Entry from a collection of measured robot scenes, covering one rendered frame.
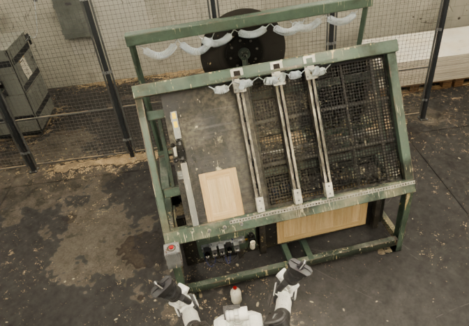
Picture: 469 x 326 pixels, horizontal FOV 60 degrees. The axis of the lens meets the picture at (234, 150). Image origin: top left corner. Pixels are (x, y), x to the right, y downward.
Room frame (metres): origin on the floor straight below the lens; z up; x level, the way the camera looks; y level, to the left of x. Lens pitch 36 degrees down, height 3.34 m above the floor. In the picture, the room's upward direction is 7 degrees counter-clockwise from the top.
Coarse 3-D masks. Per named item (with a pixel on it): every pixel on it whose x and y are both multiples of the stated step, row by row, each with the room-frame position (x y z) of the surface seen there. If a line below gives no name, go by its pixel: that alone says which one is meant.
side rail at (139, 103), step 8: (136, 104) 2.87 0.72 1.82; (144, 112) 2.83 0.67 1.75; (144, 120) 2.80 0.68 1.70; (144, 128) 2.77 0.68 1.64; (144, 136) 2.74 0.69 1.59; (144, 144) 2.70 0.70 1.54; (152, 144) 2.76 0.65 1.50; (152, 152) 2.67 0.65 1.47; (152, 160) 2.64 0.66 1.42; (152, 168) 2.61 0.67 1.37; (152, 176) 2.57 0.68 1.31; (160, 184) 2.54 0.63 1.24; (160, 192) 2.51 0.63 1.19; (160, 200) 2.47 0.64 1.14; (160, 208) 2.44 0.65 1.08; (160, 216) 2.40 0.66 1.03; (168, 224) 2.38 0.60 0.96
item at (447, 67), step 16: (432, 32) 6.55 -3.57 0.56; (448, 32) 6.47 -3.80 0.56; (464, 32) 6.39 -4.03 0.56; (416, 48) 6.00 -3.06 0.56; (448, 48) 5.86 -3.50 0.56; (464, 48) 5.79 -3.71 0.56; (400, 64) 5.58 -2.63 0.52; (448, 64) 5.59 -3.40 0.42; (464, 64) 5.60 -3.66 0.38; (416, 80) 5.58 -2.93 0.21; (448, 80) 5.60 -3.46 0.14
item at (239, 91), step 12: (240, 72) 2.98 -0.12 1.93; (240, 84) 2.83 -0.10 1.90; (240, 96) 2.92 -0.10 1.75; (240, 108) 2.86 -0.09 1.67; (240, 120) 2.85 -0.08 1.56; (252, 144) 2.72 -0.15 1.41; (252, 156) 2.68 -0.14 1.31; (252, 168) 2.61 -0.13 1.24; (252, 180) 2.57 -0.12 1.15; (264, 204) 2.46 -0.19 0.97
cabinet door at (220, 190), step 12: (228, 168) 2.65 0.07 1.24; (204, 180) 2.59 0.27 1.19; (216, 180) 2.60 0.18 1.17; (228, 180) 2.60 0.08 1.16; (204, 192) 2.54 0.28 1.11; (216, 192) 2.55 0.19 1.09; (228, 192) 2.55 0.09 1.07; (204, 204) 2.49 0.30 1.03; (216, 204) 2.49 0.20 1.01; (228, 204) 2.50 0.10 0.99; (240, 204) 2.50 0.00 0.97; (216, 216) 2.44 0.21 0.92; (228, 216) 2.44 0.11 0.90
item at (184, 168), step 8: (176, 112) 2.85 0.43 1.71; (176, 120) 2.82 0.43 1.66; (176, 128) 2.79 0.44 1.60; (176, 136) 2.75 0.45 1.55; (184, 168) 2.62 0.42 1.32; (184, 176) 2.59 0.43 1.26; (192, 192) 2.52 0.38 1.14; (192, 200) 2.49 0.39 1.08; (192, 208) 2.45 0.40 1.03; (192, 216) 2.42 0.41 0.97
